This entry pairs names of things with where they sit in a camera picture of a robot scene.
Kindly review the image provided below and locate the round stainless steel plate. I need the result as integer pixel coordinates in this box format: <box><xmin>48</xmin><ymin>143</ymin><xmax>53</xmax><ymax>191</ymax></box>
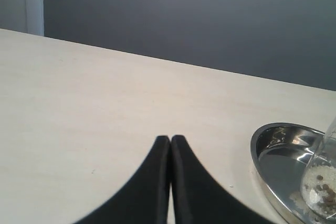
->
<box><xmin>250</xmin><ymin>123</ymin><xmax>332</xmax><ymax>223</ymax></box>

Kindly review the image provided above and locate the clear plastic shaker bottle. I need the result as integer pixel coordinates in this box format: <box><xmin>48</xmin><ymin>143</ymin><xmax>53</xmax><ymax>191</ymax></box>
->
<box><xmin>301</xmin><ymin>121</ymin><xmax>335</xmax><ymax>223</ymax></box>

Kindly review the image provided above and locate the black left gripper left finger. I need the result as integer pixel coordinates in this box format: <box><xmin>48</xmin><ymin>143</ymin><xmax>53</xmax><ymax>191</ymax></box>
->
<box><xmin>77</xmin><ymin>135</ymin><xmax>170</xmax><ymax>223</ymax></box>

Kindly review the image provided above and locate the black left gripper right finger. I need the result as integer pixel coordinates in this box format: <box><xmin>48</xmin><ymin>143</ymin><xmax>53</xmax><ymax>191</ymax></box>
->
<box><xmin>171</xmin><ymin>135</ymin><xmax>268</xmax><ymax>224</ymax></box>

